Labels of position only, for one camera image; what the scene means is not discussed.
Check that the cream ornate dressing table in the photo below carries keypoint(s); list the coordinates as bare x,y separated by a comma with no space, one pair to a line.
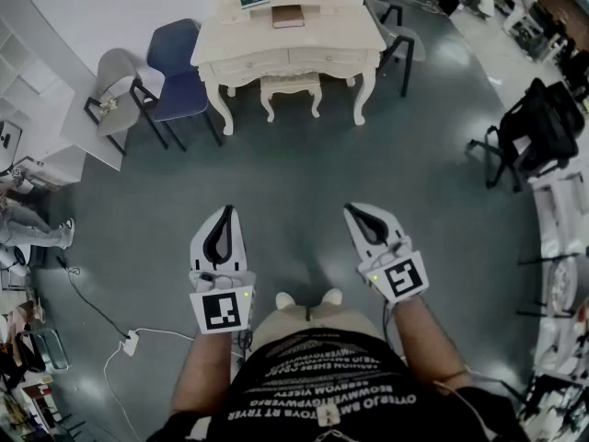
285,39

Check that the person's beige shoe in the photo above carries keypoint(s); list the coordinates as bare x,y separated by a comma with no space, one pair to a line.
285,299
332,296

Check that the beige trousers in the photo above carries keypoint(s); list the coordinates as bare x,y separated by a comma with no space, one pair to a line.
285,320

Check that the person's right beige shoe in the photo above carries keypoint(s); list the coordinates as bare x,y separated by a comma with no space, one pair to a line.
332,296

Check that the blue chair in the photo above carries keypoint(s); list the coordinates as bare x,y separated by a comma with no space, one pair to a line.
177,76

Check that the person's right forearm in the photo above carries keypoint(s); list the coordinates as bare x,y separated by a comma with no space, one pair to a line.
423,339

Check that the white power strip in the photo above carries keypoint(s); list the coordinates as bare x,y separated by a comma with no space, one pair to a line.
130,342

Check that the black printed t-shirt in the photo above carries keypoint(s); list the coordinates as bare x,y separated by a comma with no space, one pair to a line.
331,385

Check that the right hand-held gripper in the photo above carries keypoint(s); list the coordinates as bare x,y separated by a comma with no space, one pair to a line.
402,279

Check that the cream stool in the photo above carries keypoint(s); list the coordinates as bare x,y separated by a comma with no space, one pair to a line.
290,83

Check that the brown book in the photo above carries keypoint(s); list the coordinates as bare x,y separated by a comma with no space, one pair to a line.
287,16

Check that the person's left forearm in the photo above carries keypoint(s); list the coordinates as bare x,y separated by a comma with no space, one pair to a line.
202,371

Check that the small flower bouquet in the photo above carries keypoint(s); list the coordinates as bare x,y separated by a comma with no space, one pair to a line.
109,105

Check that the grey chair black frame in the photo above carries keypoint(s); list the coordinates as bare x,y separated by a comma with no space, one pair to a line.
117,72
405,39

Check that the person's left beige shoe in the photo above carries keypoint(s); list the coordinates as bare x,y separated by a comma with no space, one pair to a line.
285,299

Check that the black office chair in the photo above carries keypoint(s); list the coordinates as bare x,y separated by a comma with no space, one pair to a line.
538,127

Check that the white cubby shelf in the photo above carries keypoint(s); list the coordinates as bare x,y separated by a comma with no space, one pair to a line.
27,62

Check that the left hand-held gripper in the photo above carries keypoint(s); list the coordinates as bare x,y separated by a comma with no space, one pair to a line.
221,311

